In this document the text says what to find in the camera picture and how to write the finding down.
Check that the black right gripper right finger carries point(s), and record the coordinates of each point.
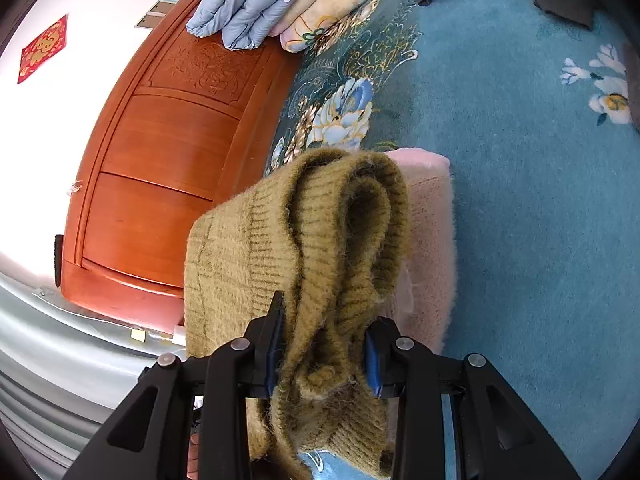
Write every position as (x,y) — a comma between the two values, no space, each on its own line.
(467,403)

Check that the person's left hand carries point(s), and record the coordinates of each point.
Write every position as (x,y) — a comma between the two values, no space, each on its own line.
(192,466)

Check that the cream floral folded quilt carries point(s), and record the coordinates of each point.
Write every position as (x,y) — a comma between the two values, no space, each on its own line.
(306,21)

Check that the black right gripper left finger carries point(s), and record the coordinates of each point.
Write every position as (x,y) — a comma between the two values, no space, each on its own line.
(147,436)

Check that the red wall decoration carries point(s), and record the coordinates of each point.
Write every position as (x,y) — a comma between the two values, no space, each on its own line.
(43,47)

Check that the blue floral bed sheet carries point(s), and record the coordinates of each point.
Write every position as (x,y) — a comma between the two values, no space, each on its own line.
(532,113)

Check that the mustard yellow knit sweater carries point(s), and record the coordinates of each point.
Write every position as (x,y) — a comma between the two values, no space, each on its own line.
(328,231)

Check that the pink white folded garment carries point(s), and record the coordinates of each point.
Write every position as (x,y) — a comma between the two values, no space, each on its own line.
(426,287)

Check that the orange wooden headboard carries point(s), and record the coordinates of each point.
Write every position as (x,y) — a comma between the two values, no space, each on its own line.
(188,125)

